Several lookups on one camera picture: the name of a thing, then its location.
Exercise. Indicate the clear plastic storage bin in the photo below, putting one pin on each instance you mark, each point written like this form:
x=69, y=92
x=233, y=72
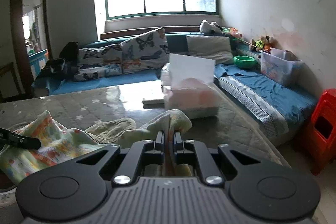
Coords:
x=282, y=67

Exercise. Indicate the blue white cabinet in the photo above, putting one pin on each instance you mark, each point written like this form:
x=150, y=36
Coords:
x=38, y=61

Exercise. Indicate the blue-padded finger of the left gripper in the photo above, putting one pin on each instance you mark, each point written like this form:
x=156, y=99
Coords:
x=18, y=141

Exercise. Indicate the grey quilted star table cover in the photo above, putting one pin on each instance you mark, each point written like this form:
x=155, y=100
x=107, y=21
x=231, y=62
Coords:
x=83, y=109

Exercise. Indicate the butterfly print pillow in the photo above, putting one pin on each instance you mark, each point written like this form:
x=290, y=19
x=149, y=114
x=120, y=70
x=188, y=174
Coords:
x=146, y=51

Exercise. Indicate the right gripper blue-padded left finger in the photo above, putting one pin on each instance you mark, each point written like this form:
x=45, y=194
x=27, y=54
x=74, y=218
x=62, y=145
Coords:
x=73, y=191

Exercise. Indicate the pink tissue box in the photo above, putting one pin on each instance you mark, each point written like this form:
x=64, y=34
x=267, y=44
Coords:
x=187, y=84

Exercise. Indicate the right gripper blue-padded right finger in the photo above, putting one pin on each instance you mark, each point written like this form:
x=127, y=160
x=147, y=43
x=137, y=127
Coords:
x=250, y=189

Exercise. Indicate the black bag on sofa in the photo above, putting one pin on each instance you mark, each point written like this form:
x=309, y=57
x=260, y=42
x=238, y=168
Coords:
x=65, y=66

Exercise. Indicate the grey white cushion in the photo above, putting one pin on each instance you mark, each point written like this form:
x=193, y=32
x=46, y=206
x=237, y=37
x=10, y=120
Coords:
x=216, y=48

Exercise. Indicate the green bowl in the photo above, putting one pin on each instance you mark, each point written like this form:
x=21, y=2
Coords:
x=245, y=62

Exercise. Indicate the white plush toy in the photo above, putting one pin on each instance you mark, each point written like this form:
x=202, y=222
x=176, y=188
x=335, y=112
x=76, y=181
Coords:
x=210, y=28

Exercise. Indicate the red plastic stool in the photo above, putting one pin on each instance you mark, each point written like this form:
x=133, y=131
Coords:
x=319, y=136

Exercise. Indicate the patterned children's fleece jacket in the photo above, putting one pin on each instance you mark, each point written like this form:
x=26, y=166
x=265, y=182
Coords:
x=59, y=144

